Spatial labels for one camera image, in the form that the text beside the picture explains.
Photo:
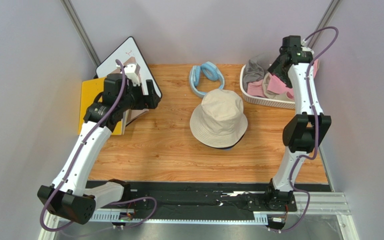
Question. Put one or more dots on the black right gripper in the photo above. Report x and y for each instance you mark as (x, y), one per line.
(276, 69)

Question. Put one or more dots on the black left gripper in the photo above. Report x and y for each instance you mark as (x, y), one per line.
(150, 101)

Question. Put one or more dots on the beige bucket hat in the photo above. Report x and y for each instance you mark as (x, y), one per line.
(219, 120)

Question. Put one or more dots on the pink and beige reversible hat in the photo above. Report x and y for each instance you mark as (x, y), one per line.
(258, 88)

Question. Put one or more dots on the black bucket hat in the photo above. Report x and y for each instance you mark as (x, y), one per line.
(232, 146)

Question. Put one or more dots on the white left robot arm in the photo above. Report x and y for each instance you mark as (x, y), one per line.
(67, 196)

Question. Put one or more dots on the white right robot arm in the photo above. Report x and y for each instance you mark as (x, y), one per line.
(305, 131)

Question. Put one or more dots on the pink brown folder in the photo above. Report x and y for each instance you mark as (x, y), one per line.
(131, 115)

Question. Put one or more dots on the pink bucket hat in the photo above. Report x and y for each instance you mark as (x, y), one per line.
(296, 84)

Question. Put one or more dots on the grey hat in basket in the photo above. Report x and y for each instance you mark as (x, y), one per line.
(255, 70)

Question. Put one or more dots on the white perforated plastic basket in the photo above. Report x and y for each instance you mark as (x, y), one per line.
(261, 100)

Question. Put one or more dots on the yellow binder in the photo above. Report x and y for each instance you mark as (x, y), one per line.
(89, 90)

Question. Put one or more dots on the light blue headphones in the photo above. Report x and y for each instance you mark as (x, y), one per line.
(210, 71)

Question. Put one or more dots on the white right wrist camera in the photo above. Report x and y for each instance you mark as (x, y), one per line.
(305, 48)

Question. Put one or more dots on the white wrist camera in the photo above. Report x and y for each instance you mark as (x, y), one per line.
(305, 48)
(132, 72)

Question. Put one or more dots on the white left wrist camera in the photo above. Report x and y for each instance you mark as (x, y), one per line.
(132, 72)

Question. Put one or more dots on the white board black frame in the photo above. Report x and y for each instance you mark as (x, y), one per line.
(127, 49)

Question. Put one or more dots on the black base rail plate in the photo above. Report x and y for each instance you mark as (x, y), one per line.
(201, 201)

